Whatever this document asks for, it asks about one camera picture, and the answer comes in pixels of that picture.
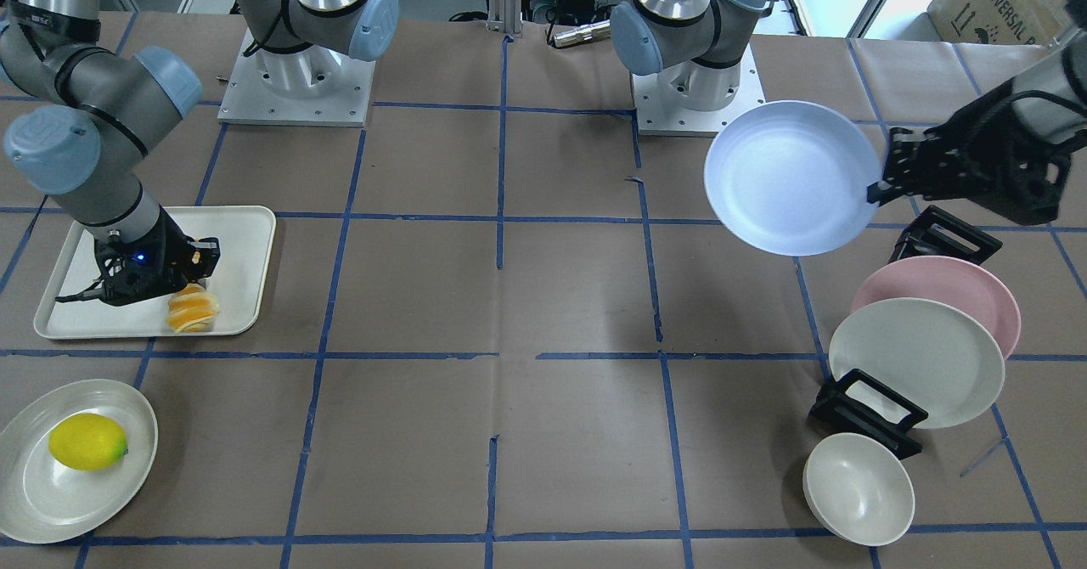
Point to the yellow lemon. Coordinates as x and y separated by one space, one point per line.
88 441

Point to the black dish rack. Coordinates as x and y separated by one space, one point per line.
858 403

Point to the orange striped bread roll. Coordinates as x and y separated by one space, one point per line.
193 309

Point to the white round plate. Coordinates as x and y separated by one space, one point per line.
43 501

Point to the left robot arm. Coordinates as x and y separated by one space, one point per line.
652 35

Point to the cream plate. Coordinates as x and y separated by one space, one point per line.
936 356

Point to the silver metal cylinder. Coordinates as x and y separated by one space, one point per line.
581 34

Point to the pink plate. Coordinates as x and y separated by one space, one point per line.
957 283

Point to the cardboard box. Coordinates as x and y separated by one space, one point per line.
999 21

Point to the white rectangular tray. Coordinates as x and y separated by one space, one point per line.
246 235

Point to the cream bowl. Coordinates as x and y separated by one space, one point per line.
858 490

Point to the blue plate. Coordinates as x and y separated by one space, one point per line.
791 178

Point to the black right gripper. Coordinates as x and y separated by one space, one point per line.
176 253

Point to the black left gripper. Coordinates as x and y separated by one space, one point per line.
970 154

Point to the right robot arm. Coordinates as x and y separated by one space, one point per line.
103 114

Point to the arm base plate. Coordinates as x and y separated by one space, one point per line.
692 100
315 88

